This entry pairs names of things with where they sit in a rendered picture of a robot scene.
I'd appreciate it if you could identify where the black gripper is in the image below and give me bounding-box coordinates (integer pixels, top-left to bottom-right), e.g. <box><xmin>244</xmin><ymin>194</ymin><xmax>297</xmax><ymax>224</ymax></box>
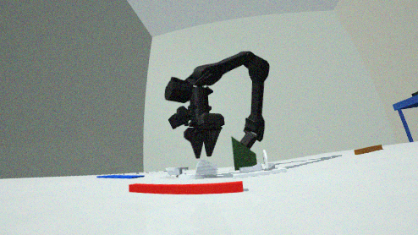
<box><xmin>184</xmin><ymin>101</ymin><xmax>225</xmax><ymax>159</ymax></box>

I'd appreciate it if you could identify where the red flat bar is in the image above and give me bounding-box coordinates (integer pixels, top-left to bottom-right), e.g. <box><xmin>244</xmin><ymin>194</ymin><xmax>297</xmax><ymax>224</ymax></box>
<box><xmin>129</xmin><ymin>181</ymin><xmax>244</xmax><ymax>194</ymax></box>

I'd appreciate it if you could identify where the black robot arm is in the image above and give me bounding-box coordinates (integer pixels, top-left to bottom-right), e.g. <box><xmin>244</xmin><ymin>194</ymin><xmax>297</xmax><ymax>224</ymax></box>
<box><xmin>165</xmin><ymin>51</ymin><xmax>270</xmax><ymax>149</ymax></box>

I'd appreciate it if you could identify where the brown flat bar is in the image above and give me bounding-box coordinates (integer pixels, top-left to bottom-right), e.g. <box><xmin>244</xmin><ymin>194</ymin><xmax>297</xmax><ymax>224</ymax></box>
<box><xmin>354</xmin><ymin>145</ymin><xmax>382</xmax><ymax>155</ymax></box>

